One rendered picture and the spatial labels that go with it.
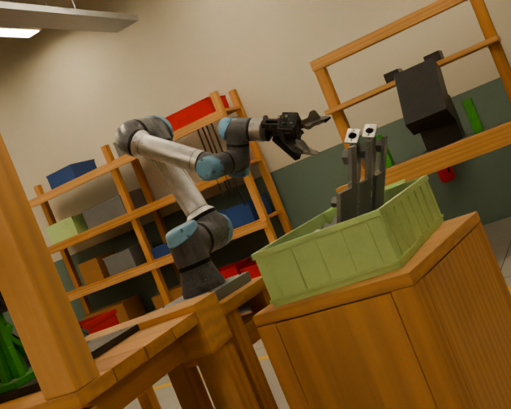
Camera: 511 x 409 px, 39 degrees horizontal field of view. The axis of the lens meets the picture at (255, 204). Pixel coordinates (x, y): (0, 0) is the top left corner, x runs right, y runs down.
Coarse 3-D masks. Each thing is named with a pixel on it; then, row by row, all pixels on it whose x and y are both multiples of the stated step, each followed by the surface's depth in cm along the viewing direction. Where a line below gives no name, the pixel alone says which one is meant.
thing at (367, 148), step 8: (360, 144) 224; (368, 144) 221; (360, 152) 223; (368, 152) 222; (368, 160) 222; (368, 168) 223; (368, 176) 224; (360, 184) 215; (368, 184) 224; (360, 192) 215; (368, 192) 225; (360, 200) 216; (368, 200) 226; (360, 208) 217; (368, 208) 227
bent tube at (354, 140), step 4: (348, 132) 221; (352, 132) 221; (356, 132) 220; (348, 136) 221; (352, 136) 222; (356, 136) 219; (348, 140) 219; (352, 140) 219; (356, 140) 218; (352, 144) 221; (356, 144) 221; (360, 160) 226; (360, 164) 227; (360, 168) 227; (360, 172) 227; (360, 176) 227
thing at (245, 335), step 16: (256, 304) 242; (240, 320) 224; (240, 336) 222; (256, 336) 232; (240, 352) 220; (176, 368) 233; (192, 368) 236; (256, 368) 223; (176, 384) 234; (192, 384) 233; (256, 384) 220; (192, 400) 232; (208, 400) 237; (272, 400) 224
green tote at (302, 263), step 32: (384, 192) 252; (416, 192) 228; (320, 224) 258; (352, 224) 195; (384, 224) 192; (416, 224) 217; (256, 256) 209; (288, 256) 206; (320, 256) 201; (352, 256) 197; (384, 256) 193; (288, 288) 207; (320, 288) 203
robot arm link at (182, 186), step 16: (144, 128) 246; (160, 128) 252; (176, 176) 250; (176, 192) 250; (192, 192) 249; (192, 208) 248; (208, 208) 248; (208, 224) 245; (224, 224) 249; (224, 240) 248
